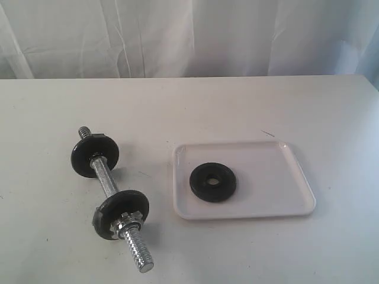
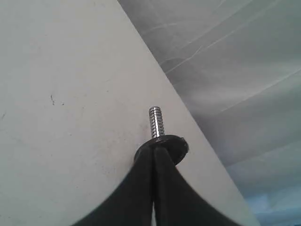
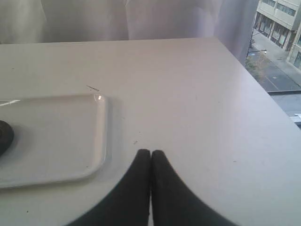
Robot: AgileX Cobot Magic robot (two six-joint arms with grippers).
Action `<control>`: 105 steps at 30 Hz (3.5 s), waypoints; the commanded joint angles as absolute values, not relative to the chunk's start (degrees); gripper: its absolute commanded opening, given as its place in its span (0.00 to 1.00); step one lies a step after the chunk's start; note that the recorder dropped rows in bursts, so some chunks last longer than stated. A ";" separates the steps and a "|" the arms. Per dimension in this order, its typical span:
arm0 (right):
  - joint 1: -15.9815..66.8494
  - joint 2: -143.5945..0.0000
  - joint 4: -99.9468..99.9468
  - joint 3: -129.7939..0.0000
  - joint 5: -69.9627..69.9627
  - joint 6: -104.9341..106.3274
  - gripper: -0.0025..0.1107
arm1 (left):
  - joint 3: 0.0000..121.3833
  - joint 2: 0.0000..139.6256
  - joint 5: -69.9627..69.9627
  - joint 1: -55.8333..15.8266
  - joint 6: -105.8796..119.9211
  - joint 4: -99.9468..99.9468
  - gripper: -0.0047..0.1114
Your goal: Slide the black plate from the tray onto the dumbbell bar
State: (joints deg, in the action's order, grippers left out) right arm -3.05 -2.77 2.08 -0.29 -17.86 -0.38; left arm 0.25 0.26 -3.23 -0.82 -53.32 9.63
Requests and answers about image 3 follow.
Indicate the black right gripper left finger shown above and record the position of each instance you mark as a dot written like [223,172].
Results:
[128,203]

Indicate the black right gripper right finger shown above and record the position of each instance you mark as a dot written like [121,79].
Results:
[173,203]

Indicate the black weight plate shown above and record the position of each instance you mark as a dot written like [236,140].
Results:
[6,136]

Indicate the white plastic tray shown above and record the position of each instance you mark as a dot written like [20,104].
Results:
[56,139]

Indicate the white curtain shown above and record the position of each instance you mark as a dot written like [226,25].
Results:
[36,21]

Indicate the building outside window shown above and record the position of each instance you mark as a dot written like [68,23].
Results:
[280,22]

